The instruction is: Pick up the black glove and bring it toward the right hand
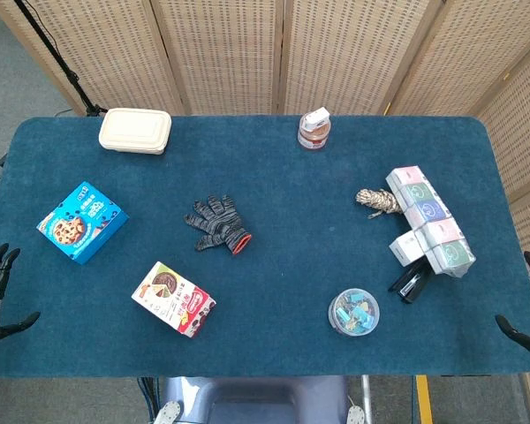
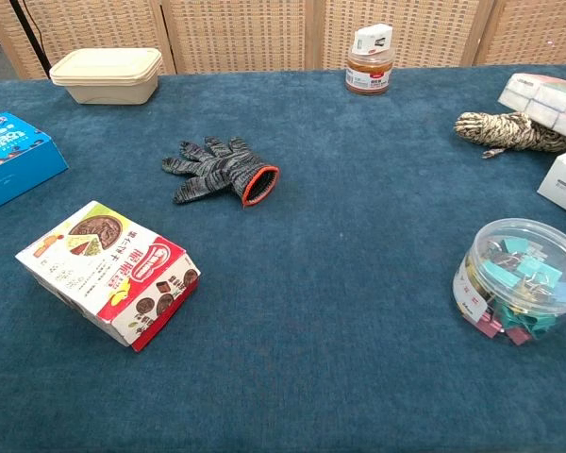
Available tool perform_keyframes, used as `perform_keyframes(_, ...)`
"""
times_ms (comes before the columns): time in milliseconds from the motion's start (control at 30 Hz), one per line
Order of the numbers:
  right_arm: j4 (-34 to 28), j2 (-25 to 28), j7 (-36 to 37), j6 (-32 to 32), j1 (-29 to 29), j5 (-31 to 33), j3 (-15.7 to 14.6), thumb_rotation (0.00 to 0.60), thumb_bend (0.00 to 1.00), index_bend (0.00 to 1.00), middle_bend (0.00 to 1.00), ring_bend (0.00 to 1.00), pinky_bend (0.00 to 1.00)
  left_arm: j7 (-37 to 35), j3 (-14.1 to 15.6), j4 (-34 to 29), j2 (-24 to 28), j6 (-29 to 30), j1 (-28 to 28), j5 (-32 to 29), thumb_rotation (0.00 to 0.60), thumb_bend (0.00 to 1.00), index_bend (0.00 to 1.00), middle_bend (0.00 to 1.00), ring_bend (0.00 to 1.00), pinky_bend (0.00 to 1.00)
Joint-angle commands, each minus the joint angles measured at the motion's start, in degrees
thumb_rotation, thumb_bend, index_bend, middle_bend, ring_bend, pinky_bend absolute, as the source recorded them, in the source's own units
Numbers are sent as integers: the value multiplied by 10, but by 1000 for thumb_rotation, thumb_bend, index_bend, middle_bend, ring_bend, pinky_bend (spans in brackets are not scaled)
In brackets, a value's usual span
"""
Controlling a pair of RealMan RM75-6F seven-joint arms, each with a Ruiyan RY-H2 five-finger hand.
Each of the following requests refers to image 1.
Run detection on black white knit glove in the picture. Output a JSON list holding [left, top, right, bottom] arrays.
[[183, 194, 254, 256]]

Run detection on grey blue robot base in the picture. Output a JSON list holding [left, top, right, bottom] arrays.
[[155, 375, 368, 424]]

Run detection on blue chocolate chip cookie box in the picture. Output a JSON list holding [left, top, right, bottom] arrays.
[[35, 180, 130, 266]]

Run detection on black stapler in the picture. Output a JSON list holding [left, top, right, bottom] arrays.
[[387, 259, 435, 305]]

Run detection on wrapped pastel tissue box pack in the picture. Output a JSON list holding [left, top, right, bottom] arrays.
[[384, 165, 477, 279]]

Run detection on small white cardboard box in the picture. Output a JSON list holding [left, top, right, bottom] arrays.
[[389, 231, 425, 268]]

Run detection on woven folding screen panel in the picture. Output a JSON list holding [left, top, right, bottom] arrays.
[[382, 0, 530, 118], [471, 52, 530, 424], [282, 0, 447, 117], [0, 0, 191, 117], [152, 0, 289, 116]]

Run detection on white red biscuit box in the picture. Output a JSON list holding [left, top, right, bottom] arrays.
[[131, 261, 217, 339]]

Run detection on metal table leg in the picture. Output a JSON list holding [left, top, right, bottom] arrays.
[[360, 375, 375, 421]]

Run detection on clear tub of binder clips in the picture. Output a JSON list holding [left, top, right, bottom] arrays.
[[328, 287, 381, 338]]

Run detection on beige lidded lunch box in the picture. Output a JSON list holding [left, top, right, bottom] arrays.
[[98, 107, 173, 156]]

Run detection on black tripod stand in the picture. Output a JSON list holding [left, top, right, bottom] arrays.
[[12, 0, 108, 117]]

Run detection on blue carpet table mat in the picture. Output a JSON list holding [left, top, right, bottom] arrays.
[[0, 115, 530, 379]]

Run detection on jar with brown contents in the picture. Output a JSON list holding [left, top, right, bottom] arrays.
[[297, 119, 330, 153]]

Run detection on small white box on jar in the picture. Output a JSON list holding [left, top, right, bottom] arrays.
[[301, 107, 330, 133]]

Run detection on beige brown rope bundle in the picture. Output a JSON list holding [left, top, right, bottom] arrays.
[[355, 187, 403, 220]]

